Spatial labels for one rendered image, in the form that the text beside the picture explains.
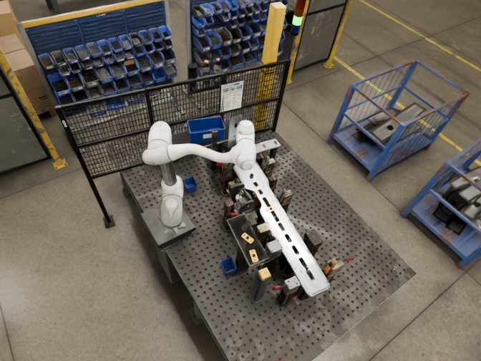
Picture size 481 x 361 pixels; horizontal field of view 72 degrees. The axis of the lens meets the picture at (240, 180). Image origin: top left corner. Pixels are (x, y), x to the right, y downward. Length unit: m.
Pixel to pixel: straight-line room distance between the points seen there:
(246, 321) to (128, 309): 1.25
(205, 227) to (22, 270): 1.86
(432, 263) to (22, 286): 4.07
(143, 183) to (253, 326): 1.55
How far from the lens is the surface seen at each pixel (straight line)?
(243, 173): 2.77
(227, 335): 2.51
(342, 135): 4.64
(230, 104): 3.04
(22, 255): 3.92
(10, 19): 5.97
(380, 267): 2.99
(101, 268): 3.57
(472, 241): 4.36
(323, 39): 5.71
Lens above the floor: 3.14
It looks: 52 degrees down
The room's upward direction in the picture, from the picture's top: 8 degrees clockwise
